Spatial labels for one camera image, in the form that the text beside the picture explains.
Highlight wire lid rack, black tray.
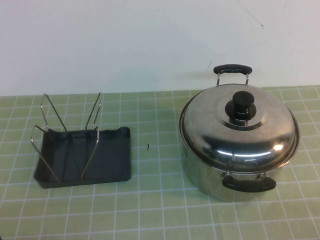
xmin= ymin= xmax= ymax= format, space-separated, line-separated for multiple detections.
xmin=30 ymin=91 xmax=133 ymax=190

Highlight steel pot lid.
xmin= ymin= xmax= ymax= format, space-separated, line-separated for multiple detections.
xmin=179 ymin=83 xmax=300 ymax=174

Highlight stainless steel pot, black handles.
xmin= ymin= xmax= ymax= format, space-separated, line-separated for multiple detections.
xmin=178 ymin=63 xmax=301 ymax=202

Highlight green gridded table mat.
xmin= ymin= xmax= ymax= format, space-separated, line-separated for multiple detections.
xmin=0 ymin=84 xmax=320 ymax=240

